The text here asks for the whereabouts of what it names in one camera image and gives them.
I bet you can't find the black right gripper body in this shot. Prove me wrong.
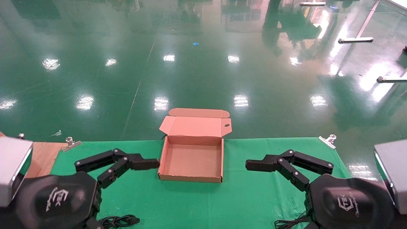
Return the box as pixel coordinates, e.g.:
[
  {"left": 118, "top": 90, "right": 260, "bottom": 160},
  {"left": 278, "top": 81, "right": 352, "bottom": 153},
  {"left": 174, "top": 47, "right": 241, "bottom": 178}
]
[{"left": 307, "top": 174, "right": 395, "bottom": 229}]

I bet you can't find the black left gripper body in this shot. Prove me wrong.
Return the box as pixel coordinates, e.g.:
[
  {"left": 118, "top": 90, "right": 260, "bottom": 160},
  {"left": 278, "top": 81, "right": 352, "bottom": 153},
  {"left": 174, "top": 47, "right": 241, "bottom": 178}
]
[{"left": 14, "top": 172, "right": 102, "bottom": 229}]

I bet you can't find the black power cord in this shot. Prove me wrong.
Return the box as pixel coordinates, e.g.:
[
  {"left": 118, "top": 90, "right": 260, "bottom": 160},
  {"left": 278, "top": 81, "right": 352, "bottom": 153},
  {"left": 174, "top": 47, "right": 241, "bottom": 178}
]
[{"left": 98, "top": 215, "right": 141, "bottom": 229}]

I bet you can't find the black cable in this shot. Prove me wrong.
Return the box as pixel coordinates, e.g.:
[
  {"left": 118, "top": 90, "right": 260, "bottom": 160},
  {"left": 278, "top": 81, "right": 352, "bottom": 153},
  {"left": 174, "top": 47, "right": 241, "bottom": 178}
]
[{"left": 274, "top": 212, "right": 315, "bottom": 229}]

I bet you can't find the open brown cardboard box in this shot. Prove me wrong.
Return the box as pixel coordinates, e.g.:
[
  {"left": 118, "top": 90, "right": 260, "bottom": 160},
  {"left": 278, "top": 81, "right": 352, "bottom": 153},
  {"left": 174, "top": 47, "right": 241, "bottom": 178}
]
[{"left": 158, "top": 108, "right": 232, "bottom": 184}]

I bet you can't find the metal binder clip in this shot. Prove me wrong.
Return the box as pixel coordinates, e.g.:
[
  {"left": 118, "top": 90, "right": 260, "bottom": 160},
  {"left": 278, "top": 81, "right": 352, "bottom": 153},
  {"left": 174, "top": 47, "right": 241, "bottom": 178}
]
[
  {"left": 319, "top": 134, "right": 337, "bottom": 149},
  {"left": 62, "top": 137, "right": 82, "bottom": 152}
]

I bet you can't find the green table cloth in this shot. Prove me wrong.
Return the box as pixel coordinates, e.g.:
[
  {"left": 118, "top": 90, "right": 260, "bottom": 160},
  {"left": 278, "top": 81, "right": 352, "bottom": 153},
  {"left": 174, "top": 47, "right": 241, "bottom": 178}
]
[{"left": 49, "top": 137, "right": 352, "bottom": 229}]

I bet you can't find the short white table foot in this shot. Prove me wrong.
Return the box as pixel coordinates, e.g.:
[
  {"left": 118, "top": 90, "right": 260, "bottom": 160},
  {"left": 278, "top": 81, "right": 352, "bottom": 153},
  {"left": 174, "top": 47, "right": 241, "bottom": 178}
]
[{"left": 376, "top": 68, "right": 407, "bottom": 83}]

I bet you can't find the long white table leg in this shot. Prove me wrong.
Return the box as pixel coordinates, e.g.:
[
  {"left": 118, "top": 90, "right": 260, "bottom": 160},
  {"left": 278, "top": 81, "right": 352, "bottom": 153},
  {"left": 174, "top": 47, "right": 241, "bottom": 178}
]
[{"left": 338, "top": 0, "right": 381, "bottom": 44}]

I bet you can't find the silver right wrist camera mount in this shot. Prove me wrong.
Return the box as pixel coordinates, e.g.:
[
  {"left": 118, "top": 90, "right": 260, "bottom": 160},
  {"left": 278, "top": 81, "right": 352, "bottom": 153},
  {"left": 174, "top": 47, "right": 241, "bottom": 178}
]
[{"left": 374, "top": 139, "right": 407, "bottom": 215}]

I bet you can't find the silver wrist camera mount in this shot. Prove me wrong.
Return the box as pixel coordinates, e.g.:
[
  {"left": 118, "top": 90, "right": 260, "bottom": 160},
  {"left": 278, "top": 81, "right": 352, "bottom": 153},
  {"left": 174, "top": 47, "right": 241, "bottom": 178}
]
[
  {"left": 0, "top": 137, "right": 33, "bottom": 208},
  {"left": 374, "top": 139, "right": 407, "bottom": 215}
]

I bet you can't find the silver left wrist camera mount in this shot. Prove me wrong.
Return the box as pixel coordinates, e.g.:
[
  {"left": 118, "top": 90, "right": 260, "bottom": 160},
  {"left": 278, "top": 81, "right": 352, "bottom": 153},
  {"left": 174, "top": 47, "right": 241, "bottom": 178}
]
[{"left": 0, "top": 137, "right": 33, "bottom": 208}]

